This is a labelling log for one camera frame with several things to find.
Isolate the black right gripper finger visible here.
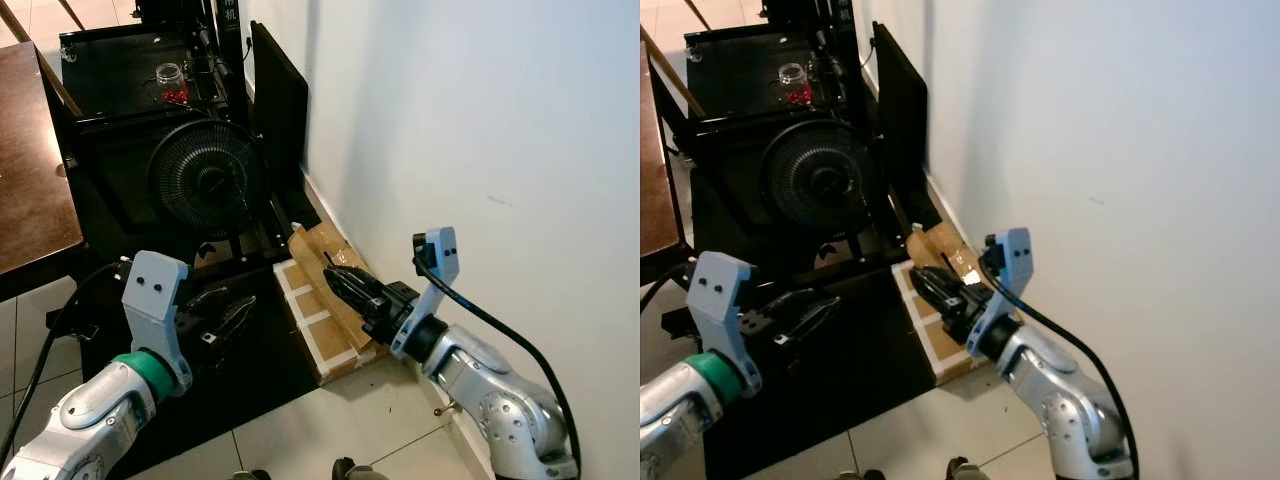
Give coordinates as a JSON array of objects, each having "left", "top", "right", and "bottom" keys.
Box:
[
  {"left": 322, "top": 272, "right": 373, "bottom": 323},
  {"left": 908, "top": 272, "right": 953, "bottom": 321},
  {"left": 915, "top": 265, "right": 963, "bottom": 293},
  {"left": 330, "top": 266, "right": 381, "bottom": 293}
]

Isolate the flat taped cardboard box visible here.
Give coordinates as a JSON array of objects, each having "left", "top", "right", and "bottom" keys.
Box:
[
  {"left": 274, "top": 221, "right": 393, "bottom": 387},
  {"left": 892, "top": 221, "right": 1009, "bottom": 387}
]

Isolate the black floor mat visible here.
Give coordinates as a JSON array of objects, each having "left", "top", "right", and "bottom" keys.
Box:
[
  {"left": 688, "top": 262, "right": 949, "bottom": 480},
  {"left": 72, "top": 262, "right": 323, "bottom": 479}
]

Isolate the black round fan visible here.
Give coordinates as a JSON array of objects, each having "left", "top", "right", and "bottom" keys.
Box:
[
  {"left": 761, "top": 121, "right": 882, "bottom": 238},
  {"left": 147, "top": 120, "right": 270, "bottom": 238}
]

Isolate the black metal cart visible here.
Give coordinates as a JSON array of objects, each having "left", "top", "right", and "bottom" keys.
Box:
[
  {"left": 665, "top": 0, "right": 936, "bottom": 276},
  {"left": 45, "top": 0, "right": 313, "bottom": 276}
]

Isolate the black flat panel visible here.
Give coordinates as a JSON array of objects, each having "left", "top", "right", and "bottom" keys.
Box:
[
  {"left": 872, "top": 20, "right": 931, "bottom": 181},
  {"left": 249, "top": 20, "right": 310, "bottom": 173}
]

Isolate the dark brown wooden table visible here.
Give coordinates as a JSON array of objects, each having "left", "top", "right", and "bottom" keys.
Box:
[
  {"left": 640, "top": 30, "right": 693, "bottom": 286},
  {"left": 0, "top": 40, "right": 87, "bottom": 301}
]

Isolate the glass jar with red contents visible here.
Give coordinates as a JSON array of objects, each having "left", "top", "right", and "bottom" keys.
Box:
[
  {"left": 154, "top": 62, "right": 192, "bottom": 107},
  {"left": 777, "top": 62, "right": 814, "bottom": 107}
]

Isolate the long brown wooden slat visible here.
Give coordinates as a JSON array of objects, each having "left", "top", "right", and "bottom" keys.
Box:
[
  {"left": 12, "top": 18, "right": 84, "bottom": 118},
  {"left": 640, "top": 25, "right": 702, "bottom": 120}
]

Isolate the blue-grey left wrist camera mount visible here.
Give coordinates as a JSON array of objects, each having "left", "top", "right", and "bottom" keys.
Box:
[
  {"left": 121, "top": 250, "right": 194, "bottom": 397},
  {"left": 689, "top": 250, "right": 764, "bottom": 397}
]

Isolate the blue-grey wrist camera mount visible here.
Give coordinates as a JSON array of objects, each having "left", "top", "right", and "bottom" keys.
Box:
[
  {"left": 390, "top": 227, "right": 462, "bottom": 361},
  {"left": 689, "top": 250, "right": 764, "bottom": 397},
  {"left": 966, "top": 227, "right": 1034, "bottom": 357},
  {"left": 121, "top": 250, "right": 194, "bottom": 397}
]

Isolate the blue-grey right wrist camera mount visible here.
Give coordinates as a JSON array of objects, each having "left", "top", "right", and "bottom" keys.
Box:
[
  {"left": 390, "top": 227, "right": 462, "bottom": 361},
  {"left": 966, "top": 227, "right": 1034, "bottom": 357}
]

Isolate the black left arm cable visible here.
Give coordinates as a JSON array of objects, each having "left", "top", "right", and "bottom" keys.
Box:
[
  {"left": 640, "top": 260, "right": 696, "bottom": 316},
  {"left": 0, "top": 260, "right": 129, "bottom": 463}
]

